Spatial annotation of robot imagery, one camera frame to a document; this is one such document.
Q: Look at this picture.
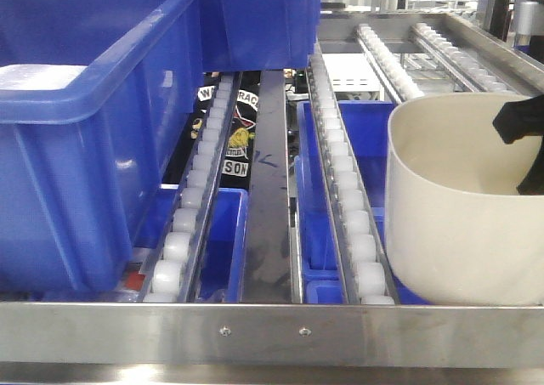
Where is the blue crate rear centre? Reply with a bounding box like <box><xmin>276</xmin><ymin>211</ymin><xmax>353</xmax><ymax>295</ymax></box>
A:
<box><xmin>200</xmin><ymin>0</ymin><xmax>320</xmax><ymax>71</ymax></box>

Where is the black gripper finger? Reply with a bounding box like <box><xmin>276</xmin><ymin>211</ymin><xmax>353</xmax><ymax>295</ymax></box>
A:
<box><xmin>492</xmin><ymin>94</ymin><xmax>544</xmax><ymax>196</ymax></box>

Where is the large blue crate left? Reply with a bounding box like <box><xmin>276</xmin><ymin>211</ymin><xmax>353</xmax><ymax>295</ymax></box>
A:
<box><xmin>1</xmin><ymin>0</ymin><xmax>203</xmax><ymax>292</ymax></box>

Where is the white roller track middle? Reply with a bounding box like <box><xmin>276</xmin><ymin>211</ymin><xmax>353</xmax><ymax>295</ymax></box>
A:
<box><xmin>307</xmin><ymin>54</ymin><xmax>397</xmax><ymax>305</ymax></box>

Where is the white roller track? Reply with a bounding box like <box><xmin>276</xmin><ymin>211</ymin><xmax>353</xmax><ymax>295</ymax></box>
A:
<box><xmin>307</xmin><ymin>54</ymin><xmax>397</xmax><ymax>305</ymax></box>
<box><xmin>138</xmin><ymin>72</ymin><xmax>241</xmax><ymax>303</ymax></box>

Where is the white roller track left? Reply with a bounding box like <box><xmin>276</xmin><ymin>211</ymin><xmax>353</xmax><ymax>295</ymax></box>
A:
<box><xmin>138</xmin><ymin>72</ymin><xmax>241</xmax><ymax>303</ymax></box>

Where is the steel roller shelf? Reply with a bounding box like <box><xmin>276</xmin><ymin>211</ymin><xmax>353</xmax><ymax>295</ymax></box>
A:
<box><xmin>0</xmin><ymin>10</ymin><xmax>544</xmax><ymax>367</ymax></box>

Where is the blue crate below middle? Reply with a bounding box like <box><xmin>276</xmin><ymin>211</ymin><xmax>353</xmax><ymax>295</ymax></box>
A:
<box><xmin>295</xmin><ymin>100</ymin><xmax>430</xmax><ymax>306</ymax></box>

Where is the blue crate below left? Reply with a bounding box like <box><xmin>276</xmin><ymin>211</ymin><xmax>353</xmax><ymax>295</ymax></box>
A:
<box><xmin>135</xmin><ymin>184</ymin><xmax>248</xmax><ymax>303</ymax></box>

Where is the blue crate below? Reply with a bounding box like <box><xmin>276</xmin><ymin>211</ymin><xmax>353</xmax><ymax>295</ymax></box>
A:
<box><xmin>295</xmin><ymin>100</ymin><xmax>430</xmax><ymax>306</ymax></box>
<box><xmin>135</xmin><ymin>184</ymin><xmax>248</xmax><ymax>303</ymax></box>

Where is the white plastic bin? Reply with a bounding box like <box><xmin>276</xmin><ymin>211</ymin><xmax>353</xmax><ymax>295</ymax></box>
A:
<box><xmin>385</xmin><ymin>93</ymin><xmax>543</xmax><ymax>306</ymax></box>

